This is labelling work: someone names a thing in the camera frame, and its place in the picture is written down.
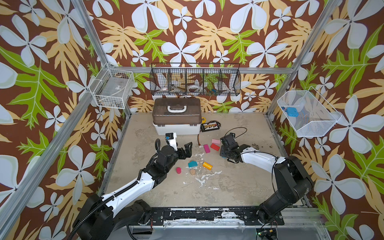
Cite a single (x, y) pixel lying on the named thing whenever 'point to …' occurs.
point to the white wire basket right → (316, 116)
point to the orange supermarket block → (207, 166)
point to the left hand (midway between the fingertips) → (184, 141)
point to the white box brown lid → (177, 116)
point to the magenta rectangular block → (207, 148)
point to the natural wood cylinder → (192, 171)
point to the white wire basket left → (112, 87)
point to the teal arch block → (192, 164)
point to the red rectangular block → (215, 147)
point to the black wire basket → (195, 79)
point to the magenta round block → (178, 170)
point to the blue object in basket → (292, 112)
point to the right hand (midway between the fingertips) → (222, 150)
